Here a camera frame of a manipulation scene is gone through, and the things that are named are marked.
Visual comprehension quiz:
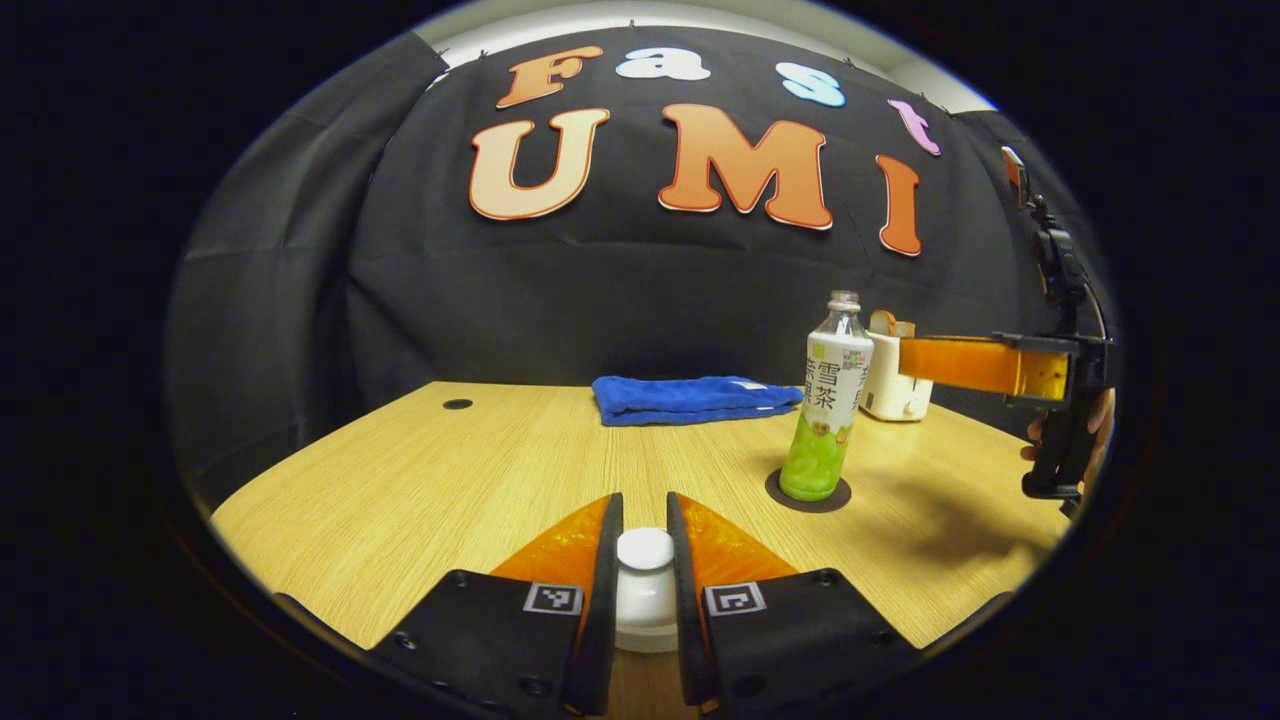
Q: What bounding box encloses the blue folded towel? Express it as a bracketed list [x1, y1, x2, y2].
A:
[591, 375, 805, 428]

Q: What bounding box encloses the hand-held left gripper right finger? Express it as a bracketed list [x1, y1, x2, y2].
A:
[667, 492, 916, 714]

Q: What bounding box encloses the black backdrop cloth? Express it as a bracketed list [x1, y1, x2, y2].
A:
[165, 25, 1113, 506]

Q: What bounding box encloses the white toaster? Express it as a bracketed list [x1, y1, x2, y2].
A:
[859, 330, 935, 424]

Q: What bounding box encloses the dark brown round coaster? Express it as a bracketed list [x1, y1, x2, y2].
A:
[764, 467, 854, 515]

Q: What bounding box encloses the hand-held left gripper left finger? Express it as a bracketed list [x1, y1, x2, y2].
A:
[370, 492, 626, 717]

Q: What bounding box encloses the clear water bottle white label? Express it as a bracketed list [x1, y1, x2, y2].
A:
[778, 290, 876, 503]

